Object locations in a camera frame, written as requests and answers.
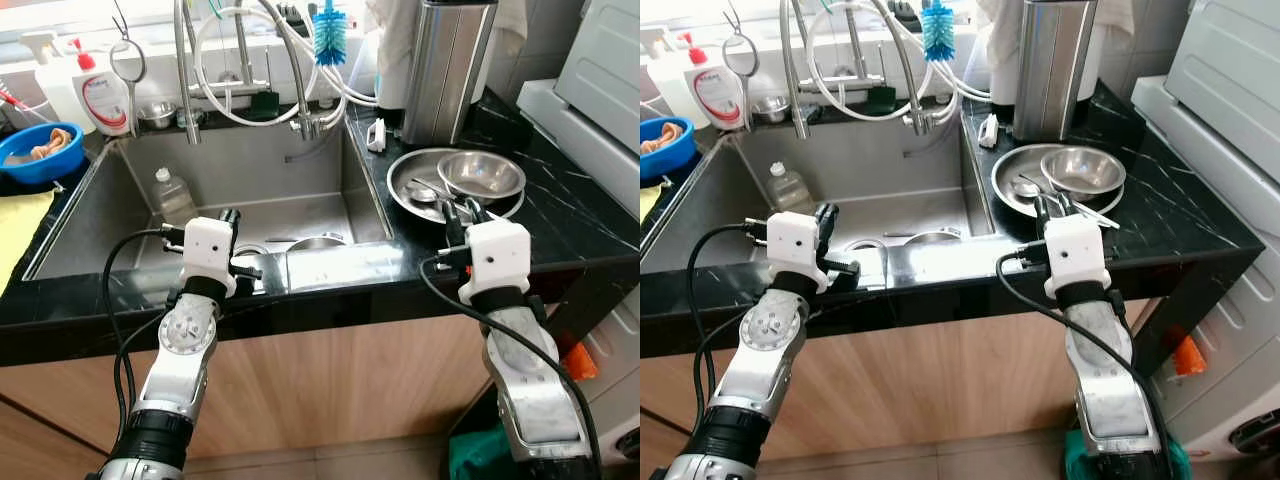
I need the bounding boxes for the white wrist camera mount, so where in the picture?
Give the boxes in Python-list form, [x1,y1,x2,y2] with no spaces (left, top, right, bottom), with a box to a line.
[458,220,532,304]
[1043,215,1113,299]
[181,217,239,299]
[765,212,829,294]

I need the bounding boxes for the chrome mixer tap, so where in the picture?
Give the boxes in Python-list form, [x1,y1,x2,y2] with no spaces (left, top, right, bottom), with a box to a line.
[188,10,273,101]
[805,5,886,96]

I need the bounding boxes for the tall chrome faucet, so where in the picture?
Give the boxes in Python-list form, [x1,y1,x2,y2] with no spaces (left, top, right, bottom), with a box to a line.
[783,0,813,141]
[173,0,201,146]

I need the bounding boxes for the tall stainless steel canister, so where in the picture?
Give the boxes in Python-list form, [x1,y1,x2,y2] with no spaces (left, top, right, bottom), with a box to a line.
[402,0,498,148]
[1012,0,1099,142]

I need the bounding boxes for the wooden base cabinet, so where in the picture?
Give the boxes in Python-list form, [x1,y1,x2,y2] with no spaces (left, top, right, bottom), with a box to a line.
[0,310,531,476]
[640,305,1166,451]

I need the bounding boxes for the small steel cup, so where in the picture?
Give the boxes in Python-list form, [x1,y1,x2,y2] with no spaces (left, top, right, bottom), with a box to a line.
[137,100,179,131]
[750,95,791,125]

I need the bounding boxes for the white water hoses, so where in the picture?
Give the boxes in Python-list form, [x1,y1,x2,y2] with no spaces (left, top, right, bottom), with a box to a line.
[805,5,991,123]
[193,5,379,129]

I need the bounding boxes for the round metal strainer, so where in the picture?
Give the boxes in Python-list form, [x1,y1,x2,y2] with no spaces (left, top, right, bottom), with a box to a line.
[722,0,763,131]
[108,0,148,136]

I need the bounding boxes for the white washing machine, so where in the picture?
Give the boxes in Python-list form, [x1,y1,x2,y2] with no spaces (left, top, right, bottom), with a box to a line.
[1132,0,1280,466]
[517,0,641,466]

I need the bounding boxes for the clear plastic bottle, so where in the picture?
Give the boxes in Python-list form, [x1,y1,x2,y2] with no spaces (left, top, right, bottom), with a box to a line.
[768,162,816,218]
[152,167,198,227]

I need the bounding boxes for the flexible chrome hose faucet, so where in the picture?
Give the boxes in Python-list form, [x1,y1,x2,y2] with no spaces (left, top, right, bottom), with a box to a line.
[255,0,326,141]
[870,0,936,136]

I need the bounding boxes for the tan item in blue bowl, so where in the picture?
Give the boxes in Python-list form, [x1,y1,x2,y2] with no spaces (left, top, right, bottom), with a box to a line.
[3,127,74,167]
[642,122,689,154]

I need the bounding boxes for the large steel plate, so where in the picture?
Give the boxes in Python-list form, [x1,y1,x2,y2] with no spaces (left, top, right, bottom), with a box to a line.
[387,148,527,227]
[991,143,1127,220]

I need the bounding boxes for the steel bowl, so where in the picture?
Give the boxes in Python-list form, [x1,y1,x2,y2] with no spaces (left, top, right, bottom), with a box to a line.
[1040,146,1127,197]
[437,150,527,202]

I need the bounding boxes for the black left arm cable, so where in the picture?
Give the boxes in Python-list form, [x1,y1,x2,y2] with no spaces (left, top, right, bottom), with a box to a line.
[685,222,771,426]
[102,226,191,446]

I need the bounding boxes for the orange plastic item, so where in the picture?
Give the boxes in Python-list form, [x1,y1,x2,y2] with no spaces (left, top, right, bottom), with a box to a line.
[1170,335,1209,378]
[562,340,602,384]

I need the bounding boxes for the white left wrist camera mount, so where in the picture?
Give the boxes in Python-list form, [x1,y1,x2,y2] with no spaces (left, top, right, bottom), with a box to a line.
[181,217,239,299]
[765,212,829,294]

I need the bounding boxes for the stainless steel sink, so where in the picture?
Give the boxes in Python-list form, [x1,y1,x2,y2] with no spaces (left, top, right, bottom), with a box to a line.
[22,125,396,281]
[640,125,996,276]

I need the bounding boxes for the blue bottle brush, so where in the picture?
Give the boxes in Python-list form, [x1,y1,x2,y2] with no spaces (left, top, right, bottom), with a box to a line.
[312,0,348,66]
[922,0,956,63]

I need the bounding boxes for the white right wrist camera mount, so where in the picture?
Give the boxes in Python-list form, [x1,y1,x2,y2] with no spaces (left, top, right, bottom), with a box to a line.
[458,220,532,304]
[1043,215,1113,299]

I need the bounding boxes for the white red pump soap bottle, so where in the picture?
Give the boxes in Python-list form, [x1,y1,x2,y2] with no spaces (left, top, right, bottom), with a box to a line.
[68,38,133,137]
[683,32,747,131]

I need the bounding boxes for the white plastic jug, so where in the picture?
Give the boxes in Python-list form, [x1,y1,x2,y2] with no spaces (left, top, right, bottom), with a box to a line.
[640,28,701,111]
[20,30,96,136]

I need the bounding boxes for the blue plastic bowl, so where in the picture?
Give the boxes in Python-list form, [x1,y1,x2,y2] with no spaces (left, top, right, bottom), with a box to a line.
[0,122,87,187]
[640,117,698,182]

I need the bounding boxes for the white hanging towel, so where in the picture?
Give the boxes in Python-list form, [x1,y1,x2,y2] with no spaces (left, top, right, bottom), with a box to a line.
[365,0,433,111]
[975,0,1031,106]

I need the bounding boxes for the green bag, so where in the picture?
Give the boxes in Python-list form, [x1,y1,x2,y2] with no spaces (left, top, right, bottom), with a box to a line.
[447,425,531,480]
[1062,428,1193,480]

